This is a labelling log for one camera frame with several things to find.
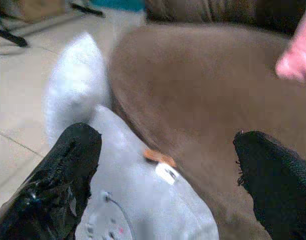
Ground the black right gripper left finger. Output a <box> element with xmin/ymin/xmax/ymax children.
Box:
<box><xmin>0</xmin><ymin>122</ymin><xmax>103</xmax><ymax>240</ymax></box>

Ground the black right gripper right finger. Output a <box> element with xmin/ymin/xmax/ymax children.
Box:
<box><xmin>232</xmin><ymin>130</ymin><xmax>306</xmax><ymax>240</ymax></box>

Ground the white pillow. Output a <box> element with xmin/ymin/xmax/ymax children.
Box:
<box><xmin>44</xmin><ymin>31</ymin><xmax>111</xmax><ymax>147</ymax></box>

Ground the pink pillow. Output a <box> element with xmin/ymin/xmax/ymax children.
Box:
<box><xmin>275</xmin><ymin>6</ymin><xmax>306</xmax><ymax>87</ymax></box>

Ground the brown fabric sofa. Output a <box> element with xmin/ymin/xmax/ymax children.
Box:
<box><xmin>109</xmin><ymin>0</ymin><xmax>306</xmax><ymax>240</ymax></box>

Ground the silver robot leg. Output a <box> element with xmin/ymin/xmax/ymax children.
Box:
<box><xmin>74</xmin><ymin>103</ymin><xmax>220</xmax><ymax>240</ymax></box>

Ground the black metal stand leg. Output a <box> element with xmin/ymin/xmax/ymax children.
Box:
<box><xmin>0</xmin><ymin>14</ymin><xmax>29</xmax><ymax>48</ymax></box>
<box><xmin>69</xmin><ymin>1</ymin><xmax>105</xmax><ymax>18</ymax></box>

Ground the teal object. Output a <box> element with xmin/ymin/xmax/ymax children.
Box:
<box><xmin>89</xmin><ymin>0</ymin><xmax>145</xmax><ymax>12</ymax></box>

